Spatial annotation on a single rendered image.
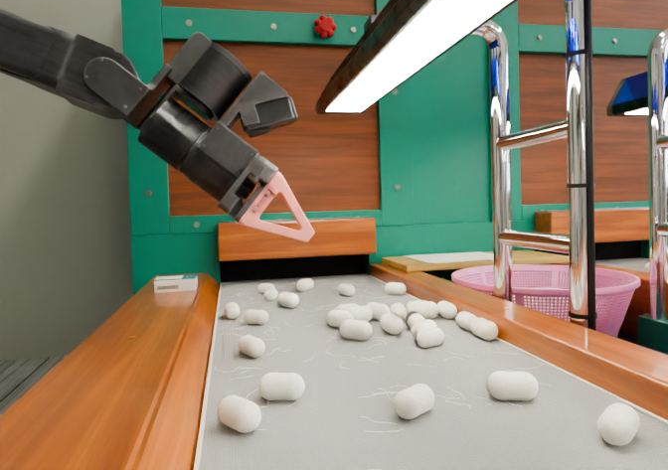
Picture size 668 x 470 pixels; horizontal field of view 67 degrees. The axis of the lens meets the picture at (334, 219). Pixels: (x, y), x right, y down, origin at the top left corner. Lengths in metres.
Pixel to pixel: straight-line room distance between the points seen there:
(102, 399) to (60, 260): 1.46
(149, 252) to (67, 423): 0.68
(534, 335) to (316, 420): 0.24
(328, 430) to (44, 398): 0.19
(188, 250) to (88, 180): 0.84
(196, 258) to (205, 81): 0.52
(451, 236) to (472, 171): 0.15
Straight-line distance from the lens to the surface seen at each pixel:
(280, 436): 0.35
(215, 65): 0.54
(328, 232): 0.95
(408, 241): 1.06
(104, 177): 1.78
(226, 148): 0.52
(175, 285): 0.79
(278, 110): 0.54
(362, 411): 0.38
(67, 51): 0.55
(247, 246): 0.94
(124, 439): 0.32
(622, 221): 1.25
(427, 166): 1.09
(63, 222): 1.81
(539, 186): 1.21
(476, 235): 1.12
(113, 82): 0.53
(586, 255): 0.55
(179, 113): 0.54
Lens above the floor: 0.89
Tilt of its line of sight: 2 degrees down
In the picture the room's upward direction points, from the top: 2 degrees counter-clockwise
